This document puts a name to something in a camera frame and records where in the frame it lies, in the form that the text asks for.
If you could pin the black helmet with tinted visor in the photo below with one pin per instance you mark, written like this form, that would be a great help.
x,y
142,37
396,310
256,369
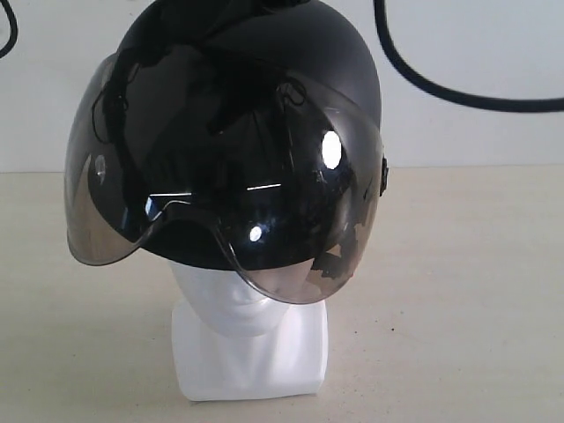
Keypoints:
x,y
240,136

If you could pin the white mannequin head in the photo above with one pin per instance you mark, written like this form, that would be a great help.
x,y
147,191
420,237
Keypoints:
x,y
230,343

